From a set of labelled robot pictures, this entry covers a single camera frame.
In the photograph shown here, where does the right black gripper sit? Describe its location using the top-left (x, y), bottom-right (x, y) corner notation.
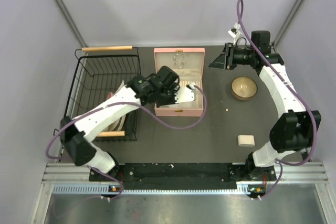
top-left (208, 43), bottom-right (256, 70)

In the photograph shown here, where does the silver rhinestone necklace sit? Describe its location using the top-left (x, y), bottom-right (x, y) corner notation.
top-left (173, 53), bottom-right (187, 70)

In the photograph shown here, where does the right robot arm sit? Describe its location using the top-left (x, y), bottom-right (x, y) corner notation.
top-left (209, 28), bottom-right (321, 180)

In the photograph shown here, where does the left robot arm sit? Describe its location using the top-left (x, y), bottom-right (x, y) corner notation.
top-left (60, 66), bottom-right (180, 180)

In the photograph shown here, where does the pink jewelry box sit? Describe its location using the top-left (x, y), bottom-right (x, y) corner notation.
top-left (154, 47), bottom-right (205, 117)

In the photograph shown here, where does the brown ceramic bowl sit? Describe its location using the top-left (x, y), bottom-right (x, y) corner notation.
top-left (231, 77), bottom-right (258, 101)

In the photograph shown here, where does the cream dark rimmed plate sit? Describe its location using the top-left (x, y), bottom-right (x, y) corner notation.
top-left (106, 80), bottom-right (126, 132)

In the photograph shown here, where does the small beige pillow block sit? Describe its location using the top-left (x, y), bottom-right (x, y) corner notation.
top-left (237, 135), bottom-right (255, 147)

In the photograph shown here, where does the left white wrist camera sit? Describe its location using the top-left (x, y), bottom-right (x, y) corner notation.
top-left (174, 82), bottom-right (197, 104)

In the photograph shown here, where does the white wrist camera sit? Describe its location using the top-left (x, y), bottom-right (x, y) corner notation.
top-left (228, 23), bottom-right (240, 38)
top-left (174, 82), bottom-right (197, 104)

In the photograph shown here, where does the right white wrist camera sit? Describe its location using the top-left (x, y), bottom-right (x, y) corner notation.
top-left (228, 23), bottom-right (240, 38)

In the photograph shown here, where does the black wire basket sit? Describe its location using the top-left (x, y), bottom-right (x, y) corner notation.
top-left (53, 45), bottom-right (141, 142)

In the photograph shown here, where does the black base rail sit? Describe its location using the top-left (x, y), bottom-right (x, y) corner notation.
top-left (89, 162), bottom-right (276, 189)

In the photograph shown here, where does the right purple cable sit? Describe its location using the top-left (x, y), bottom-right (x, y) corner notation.
top-left (236, 0), bottom-right (316, 200)

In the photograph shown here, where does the grey slotted cable duct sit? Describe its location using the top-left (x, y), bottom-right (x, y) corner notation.
top-left (52, 184), bottom-right (265, 195)

